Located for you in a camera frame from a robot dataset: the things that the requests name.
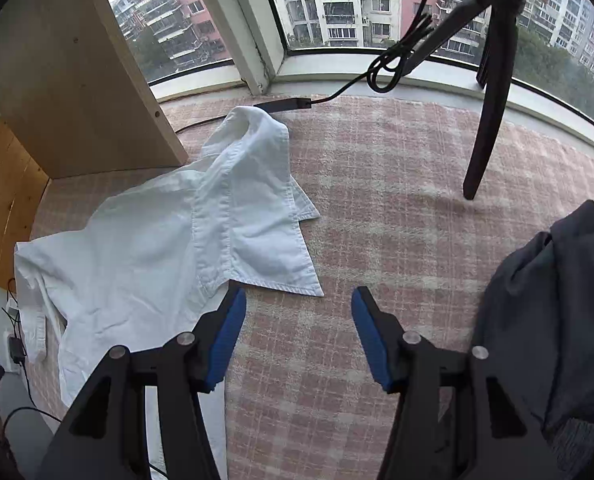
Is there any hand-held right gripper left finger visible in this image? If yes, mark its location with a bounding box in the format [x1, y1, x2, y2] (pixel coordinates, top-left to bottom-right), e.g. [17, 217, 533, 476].
[37, 280, 248, 480]

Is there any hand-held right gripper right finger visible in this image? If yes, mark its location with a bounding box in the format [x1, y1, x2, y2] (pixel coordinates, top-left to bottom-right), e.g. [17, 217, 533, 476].
[351, 286, 568, 480]

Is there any white shirt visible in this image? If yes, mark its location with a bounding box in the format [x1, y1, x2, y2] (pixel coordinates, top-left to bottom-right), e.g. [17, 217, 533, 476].
[14, 106, 325, 480]

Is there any black power adapter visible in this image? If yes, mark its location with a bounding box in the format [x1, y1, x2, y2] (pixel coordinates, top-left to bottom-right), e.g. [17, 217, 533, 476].
[8, 336, 28, 366]

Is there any pink plaid cloth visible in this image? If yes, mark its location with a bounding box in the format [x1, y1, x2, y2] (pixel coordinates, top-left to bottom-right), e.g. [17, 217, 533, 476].
[27, 94, 594, 480]

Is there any pine plank board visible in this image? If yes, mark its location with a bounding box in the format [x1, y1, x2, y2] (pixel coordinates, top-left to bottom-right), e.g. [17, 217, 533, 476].
[0, 120, 50, 291]

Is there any dark grey garment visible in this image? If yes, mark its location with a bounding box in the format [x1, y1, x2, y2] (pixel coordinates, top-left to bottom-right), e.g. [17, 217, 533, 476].
[472, 200, 594, 480]

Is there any black tripod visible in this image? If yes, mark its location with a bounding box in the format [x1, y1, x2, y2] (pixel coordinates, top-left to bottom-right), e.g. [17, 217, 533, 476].
[406, 0, 529, 201]

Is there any light wooden board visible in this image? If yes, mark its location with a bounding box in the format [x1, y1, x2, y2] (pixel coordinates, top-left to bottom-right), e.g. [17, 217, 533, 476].
[0, 0, 190, 180]

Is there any black inline cable remote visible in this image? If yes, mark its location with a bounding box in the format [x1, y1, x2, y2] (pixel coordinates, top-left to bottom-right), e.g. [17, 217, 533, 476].
[253, 97, 314, 114]

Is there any black ring light cable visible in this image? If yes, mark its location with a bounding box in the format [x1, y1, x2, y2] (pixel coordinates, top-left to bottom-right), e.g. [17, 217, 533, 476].
[174, 0, 449, 136]

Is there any ring light on tripod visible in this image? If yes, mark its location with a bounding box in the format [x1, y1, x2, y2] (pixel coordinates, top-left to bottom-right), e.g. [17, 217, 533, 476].
[181, 0, 594, 142]

